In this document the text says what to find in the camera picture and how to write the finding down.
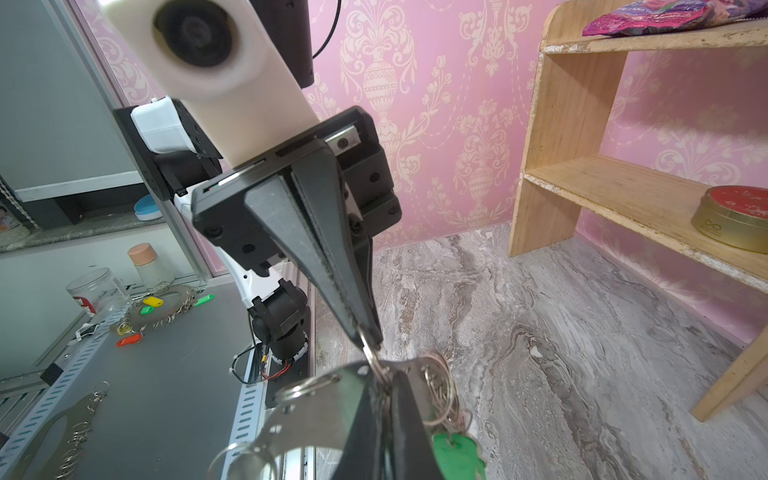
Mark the green key tag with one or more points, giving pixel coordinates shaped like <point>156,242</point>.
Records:
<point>458,457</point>

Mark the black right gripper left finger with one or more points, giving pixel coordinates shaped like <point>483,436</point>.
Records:
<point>367,451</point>

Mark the pink snack bag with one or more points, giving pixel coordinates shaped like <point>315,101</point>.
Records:
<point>656,17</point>

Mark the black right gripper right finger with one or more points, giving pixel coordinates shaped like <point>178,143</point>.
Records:
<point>412,452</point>

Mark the wooden two-tier shelf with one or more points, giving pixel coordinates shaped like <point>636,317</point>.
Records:
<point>562,169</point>

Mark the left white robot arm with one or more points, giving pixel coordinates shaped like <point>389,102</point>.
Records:
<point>315,191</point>

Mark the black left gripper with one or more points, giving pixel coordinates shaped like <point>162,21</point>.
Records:
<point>320,197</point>

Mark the white perforated cable tray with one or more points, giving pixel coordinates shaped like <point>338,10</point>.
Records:
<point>248,415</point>

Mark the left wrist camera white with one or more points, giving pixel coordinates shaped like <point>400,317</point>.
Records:
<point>217,59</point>

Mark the spare keyring with tags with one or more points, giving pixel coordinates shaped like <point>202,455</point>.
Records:
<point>155,309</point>

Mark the red gold round tin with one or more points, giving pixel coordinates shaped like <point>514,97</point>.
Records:
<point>734,215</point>

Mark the clear plastic jar outside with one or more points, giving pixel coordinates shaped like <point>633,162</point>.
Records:
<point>98,291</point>

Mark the bottle with peach cap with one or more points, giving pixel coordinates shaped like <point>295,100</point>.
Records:
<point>151,268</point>

